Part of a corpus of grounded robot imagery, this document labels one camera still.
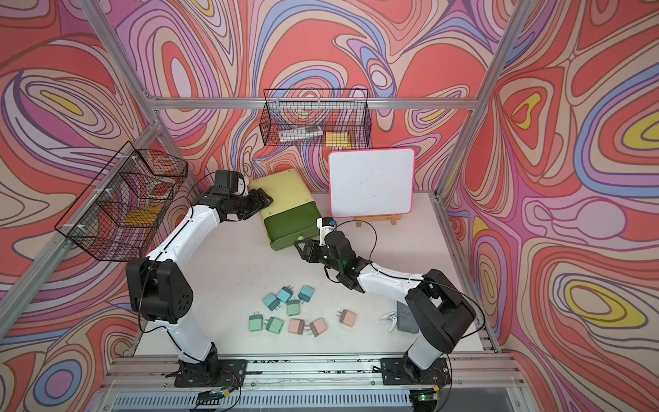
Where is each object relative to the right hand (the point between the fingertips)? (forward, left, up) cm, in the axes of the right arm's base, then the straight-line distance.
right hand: (300, 250), depth 84 cm
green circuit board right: (-39, -36, -18) cm, 56 cm away
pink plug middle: (-21, -5, -13) cm, 25 cm away
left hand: (+16, +11, +7) cm, 21 cm away
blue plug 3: (-12, +11, -13) cm, 21 cm away
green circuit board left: (-38, +25, -15) cm, 48 cm away
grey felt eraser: (-19, -33, -14) cm, 41 cm away
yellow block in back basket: (+34, -14, +19) cm, 42 cm away
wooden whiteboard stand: (+21, -36, -11) cm, 43 cm away
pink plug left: (-20, +2, -13) cm, 24 cm away
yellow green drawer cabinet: (+21, +5, +8) cm, 24 cm away
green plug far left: (-18, +15, -14) cm, 27 cm away
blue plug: (-9, -1, -13) cm, 16 cm away
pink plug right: (-18, -14, -13) cm, 27 cm away
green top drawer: (+8, +2, +4) cm, 9 cm away
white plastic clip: (-18, -29, -13) cm, 37 cm away
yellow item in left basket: (+2, +43, +17) cm, 47 cm away
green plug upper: (-14, +4, -14) cm, 20 cm away
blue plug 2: (-9, +6, -13) cm, 17 cm away
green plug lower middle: (-20, +9, -12) cm, 25 cm away
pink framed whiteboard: (+30, -29, +2) cm, 42 cm away
